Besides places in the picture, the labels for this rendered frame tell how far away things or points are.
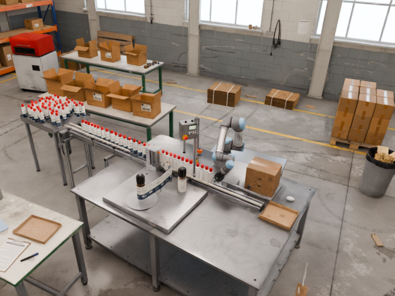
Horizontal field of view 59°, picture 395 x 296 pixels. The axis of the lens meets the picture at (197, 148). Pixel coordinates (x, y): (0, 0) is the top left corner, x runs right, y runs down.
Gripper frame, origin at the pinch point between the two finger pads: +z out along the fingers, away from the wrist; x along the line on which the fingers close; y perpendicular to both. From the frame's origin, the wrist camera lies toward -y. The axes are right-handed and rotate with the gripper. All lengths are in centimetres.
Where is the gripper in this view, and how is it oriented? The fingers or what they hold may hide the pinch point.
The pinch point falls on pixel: (214, 181)
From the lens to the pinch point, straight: 357.0
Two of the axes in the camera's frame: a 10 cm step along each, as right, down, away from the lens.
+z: -4.4, 6.0, 6.7
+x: 7.1, 6.9, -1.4
